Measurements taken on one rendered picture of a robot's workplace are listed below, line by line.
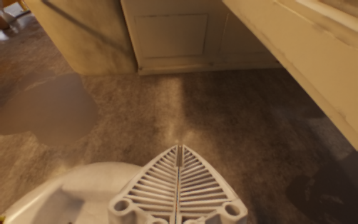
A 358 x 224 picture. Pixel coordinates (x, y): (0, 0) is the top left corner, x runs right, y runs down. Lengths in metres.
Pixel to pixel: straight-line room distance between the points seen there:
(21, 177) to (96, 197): 0.73
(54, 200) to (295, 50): 0.69
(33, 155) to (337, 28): 1.34
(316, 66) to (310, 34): 0.06
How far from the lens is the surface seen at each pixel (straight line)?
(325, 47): 0.32
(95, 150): 0.98
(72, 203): 0.58
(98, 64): 1.40
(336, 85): 0.31
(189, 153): 0.16
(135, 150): 0.87
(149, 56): 1.24
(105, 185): 0.48
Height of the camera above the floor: 0.78
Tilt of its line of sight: 53 degrees down
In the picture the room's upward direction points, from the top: 1 degrees counter-clockwise
